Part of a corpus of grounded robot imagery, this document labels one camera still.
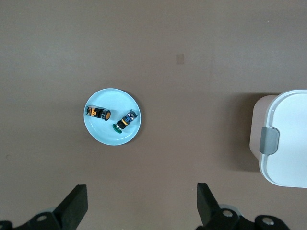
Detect light blue round plate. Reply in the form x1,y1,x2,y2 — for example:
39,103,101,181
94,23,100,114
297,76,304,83
83,88,143,146

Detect white lidded lunch box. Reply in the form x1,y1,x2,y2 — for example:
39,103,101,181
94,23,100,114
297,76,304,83
249,89,307,188

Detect green push-button switch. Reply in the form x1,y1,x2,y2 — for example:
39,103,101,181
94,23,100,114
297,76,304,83
112,109,139,134

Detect orange push-button switch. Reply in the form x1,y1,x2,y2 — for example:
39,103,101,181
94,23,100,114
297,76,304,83
85,104,111,121

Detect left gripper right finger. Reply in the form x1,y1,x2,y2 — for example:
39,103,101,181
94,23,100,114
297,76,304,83
196,183,292,230

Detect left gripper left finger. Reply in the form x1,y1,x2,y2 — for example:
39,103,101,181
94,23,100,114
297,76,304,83
0,184,88,230

